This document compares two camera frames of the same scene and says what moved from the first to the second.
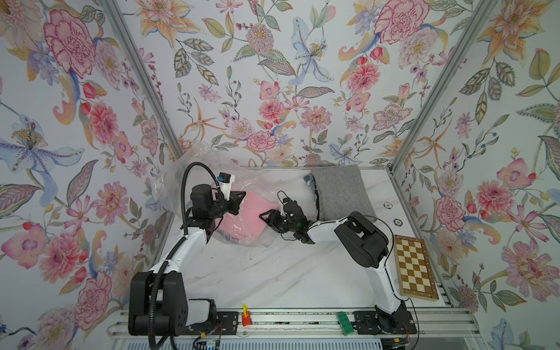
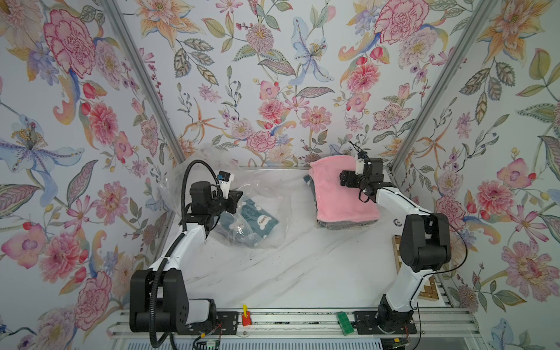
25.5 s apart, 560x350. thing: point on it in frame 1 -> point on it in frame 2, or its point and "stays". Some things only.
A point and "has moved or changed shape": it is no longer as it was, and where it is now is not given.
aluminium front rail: [315, 322] stays
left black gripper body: [219, 208] stays
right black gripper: [274, 223] -> [344, 178]
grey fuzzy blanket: [340, 191] has moved or changed shape
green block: [345, 323] stays
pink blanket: [246, 224] -> [335, 203]
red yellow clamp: [246, 316] stays
